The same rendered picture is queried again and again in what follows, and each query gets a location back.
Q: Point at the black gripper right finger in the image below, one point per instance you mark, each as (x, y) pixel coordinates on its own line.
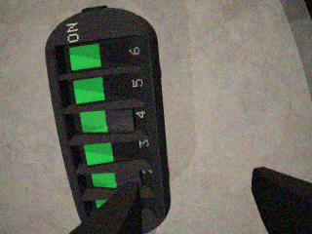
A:
(284, 202)

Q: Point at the dark grey controller unit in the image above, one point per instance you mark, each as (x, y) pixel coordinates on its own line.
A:
(104, 73)

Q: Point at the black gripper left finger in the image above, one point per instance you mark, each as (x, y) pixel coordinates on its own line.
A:
(120, 214)

